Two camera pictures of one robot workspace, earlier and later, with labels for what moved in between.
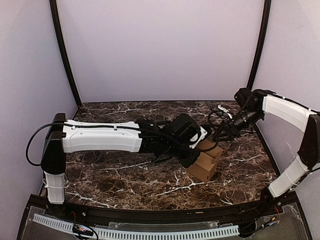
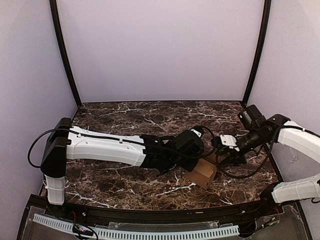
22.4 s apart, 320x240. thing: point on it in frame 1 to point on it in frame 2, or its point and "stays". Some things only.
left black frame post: [57, 21] stays
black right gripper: [230, 128] to [231, 159]
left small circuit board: [80, 229] stays
